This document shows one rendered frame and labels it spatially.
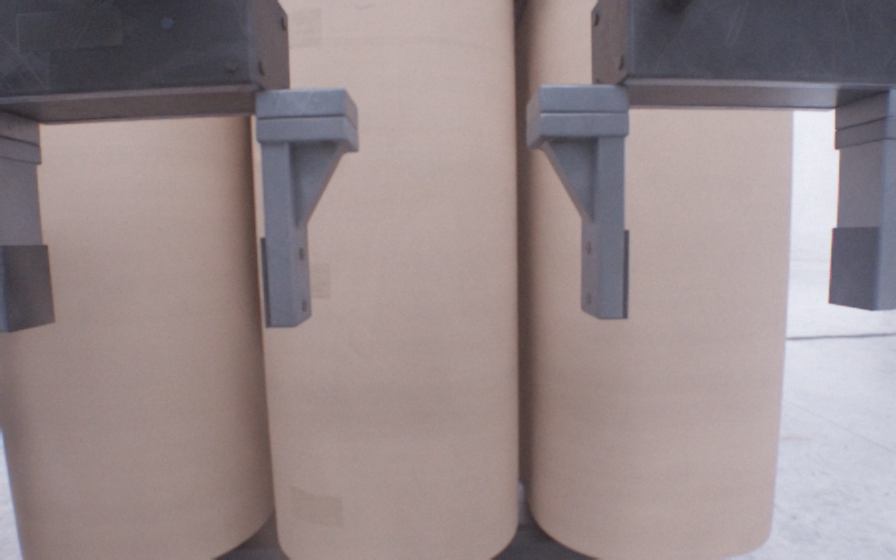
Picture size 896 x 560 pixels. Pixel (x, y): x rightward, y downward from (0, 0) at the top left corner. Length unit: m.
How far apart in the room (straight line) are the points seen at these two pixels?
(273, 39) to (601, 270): 0.18
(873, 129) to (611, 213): 0.13
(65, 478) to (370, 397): 0.47
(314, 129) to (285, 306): 0.08
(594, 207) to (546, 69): 0.55
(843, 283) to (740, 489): 0.57
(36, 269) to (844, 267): 0.40
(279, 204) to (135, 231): 0.54
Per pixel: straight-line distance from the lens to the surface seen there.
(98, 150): 0.77
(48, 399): 0.85
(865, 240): 0.29
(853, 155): 0.30
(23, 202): 0.29
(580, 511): 0.79
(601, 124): 0.21
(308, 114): 0.21
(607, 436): 0.73
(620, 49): 0.23
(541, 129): 0.21
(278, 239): 0.21
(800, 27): 0.26
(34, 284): 0.29
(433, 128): 0.62
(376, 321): 0.62
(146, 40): 0.24
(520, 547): 0.93
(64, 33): 0.26
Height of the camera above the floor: 0.69
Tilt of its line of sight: 5 degrees down
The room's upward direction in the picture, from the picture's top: 1 degrees counter-clockwise
